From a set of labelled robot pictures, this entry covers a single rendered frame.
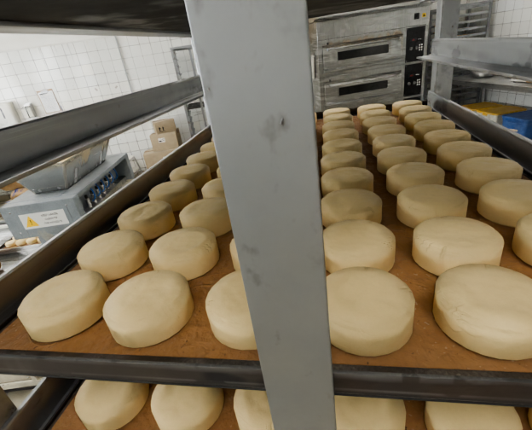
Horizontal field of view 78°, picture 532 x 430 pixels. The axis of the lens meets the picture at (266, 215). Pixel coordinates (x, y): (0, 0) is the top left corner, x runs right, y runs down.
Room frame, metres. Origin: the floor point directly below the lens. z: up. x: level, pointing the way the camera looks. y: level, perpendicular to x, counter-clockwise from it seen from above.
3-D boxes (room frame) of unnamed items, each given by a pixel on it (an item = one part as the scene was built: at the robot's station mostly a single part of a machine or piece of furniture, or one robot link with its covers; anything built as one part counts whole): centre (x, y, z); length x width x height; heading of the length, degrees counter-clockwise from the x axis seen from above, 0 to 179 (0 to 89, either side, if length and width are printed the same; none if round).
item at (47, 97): (5.39, 2.93, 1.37); 0.27 x 0.02 x 0.40; 95
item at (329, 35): (5.14, -1.70, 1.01); 1.56 x 1.20 x 2.01; 95
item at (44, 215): (1.73, 0.97, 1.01); 0.72 x 0.33 x 0.34; 179
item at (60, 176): (1.73, 0.97, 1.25); 0.56 x 0.29 x 0.14; 179
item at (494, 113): (4.40, -3.34, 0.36); 0.47 x 0.38 x 0.26; 95
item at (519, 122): (3.95, -3.38, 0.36); 0.47 x 0.38 x 0.26; 96
